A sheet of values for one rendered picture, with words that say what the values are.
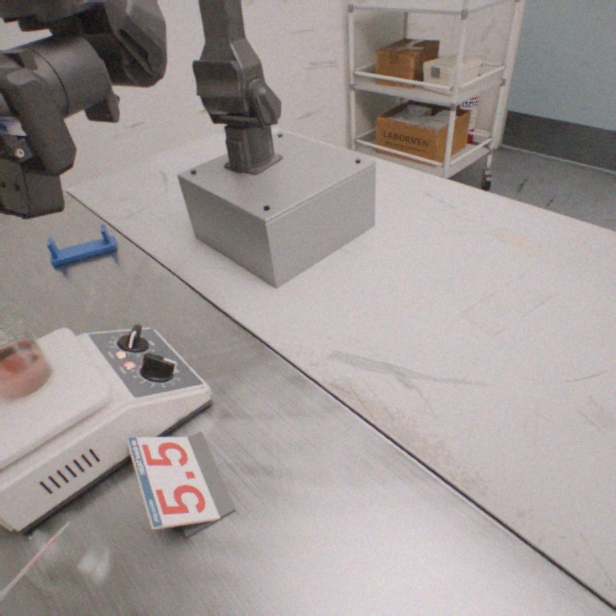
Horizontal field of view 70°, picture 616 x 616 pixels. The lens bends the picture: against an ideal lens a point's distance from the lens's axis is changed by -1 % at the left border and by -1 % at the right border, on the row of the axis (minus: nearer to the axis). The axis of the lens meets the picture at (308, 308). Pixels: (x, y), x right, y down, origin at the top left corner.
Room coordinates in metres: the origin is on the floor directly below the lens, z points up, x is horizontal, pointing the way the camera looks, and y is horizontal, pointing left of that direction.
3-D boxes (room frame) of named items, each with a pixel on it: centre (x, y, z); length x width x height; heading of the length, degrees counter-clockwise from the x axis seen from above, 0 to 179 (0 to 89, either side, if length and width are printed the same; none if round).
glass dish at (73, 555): (0.15, 0.22, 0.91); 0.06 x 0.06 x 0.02
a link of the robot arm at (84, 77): (0.42, 0.18, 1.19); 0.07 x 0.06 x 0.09; 152
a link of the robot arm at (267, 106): (0.63, 0.05, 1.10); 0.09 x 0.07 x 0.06; 60
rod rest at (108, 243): (0.62, 0.35, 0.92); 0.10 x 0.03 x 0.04; 107
